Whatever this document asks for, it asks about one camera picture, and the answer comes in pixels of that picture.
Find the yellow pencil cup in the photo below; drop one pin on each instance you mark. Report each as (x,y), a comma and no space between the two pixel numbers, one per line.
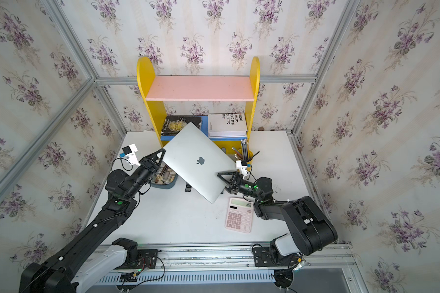
(249,159)

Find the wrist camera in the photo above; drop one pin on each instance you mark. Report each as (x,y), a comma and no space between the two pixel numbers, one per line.
(243,167)
(129,154)

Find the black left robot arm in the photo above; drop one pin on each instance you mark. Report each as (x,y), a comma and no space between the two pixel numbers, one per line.
(68,270)

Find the teal bin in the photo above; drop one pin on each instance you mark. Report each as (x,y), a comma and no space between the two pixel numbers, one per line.
(164,178)

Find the grey laptop stand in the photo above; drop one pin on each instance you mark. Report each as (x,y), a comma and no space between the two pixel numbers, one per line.
(188,187)

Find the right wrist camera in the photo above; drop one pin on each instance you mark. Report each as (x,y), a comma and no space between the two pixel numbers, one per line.
(243,167)

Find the white book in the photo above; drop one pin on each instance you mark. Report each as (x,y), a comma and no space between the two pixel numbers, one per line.
(226,125)

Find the black book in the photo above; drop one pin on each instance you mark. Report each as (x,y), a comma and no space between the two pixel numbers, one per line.
(175,123)

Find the aluminium rail frame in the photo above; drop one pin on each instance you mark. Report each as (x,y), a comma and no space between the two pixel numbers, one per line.
(228,263)

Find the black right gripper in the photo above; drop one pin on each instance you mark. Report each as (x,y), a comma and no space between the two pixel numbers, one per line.
(237,181)

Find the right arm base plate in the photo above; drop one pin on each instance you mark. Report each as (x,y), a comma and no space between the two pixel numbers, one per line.
(270,257)

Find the yellow pink blue shelf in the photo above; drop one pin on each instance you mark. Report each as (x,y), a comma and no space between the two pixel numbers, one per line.
(156,90)

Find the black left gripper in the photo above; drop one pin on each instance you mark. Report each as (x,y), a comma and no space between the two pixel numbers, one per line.
(147,162)

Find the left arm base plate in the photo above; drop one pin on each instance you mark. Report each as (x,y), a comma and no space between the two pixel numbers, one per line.
(143,259)

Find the silver laptop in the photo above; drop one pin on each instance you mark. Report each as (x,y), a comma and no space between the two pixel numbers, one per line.
(198,160)

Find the pink calculator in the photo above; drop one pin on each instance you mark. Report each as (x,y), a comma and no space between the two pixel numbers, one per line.
(239,216)

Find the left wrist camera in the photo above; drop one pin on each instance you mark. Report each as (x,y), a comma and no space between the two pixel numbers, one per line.
(129,154)

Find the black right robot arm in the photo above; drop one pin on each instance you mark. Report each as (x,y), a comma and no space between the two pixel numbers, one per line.
(309,230)

